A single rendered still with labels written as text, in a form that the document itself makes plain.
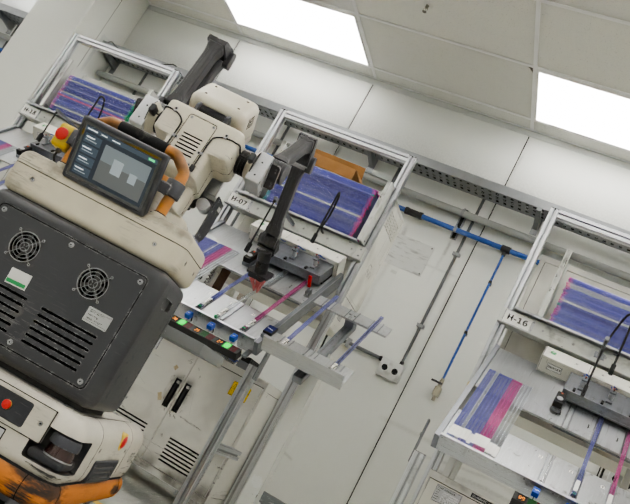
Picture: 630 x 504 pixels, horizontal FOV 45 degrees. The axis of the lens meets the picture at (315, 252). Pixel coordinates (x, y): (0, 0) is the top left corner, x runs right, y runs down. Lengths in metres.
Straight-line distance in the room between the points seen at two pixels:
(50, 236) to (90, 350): 0.32
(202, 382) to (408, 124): 2.81
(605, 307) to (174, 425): 1.87
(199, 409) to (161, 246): 1.44
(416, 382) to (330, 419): 0.59
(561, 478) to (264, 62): 4.16
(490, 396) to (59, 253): 1.72
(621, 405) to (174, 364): 1.85
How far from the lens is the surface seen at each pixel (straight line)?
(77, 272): 2.05
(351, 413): 4.85
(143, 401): 3.45
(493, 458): 2.75
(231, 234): 3.69
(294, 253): 3.44
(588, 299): 3.36
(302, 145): 2.87
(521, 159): 5.31
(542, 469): 2.83
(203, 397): 3.34
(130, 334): 1.98
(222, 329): 3.05
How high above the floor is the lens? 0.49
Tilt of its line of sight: 13 degrees up
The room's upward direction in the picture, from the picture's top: 29 degrees clockwise
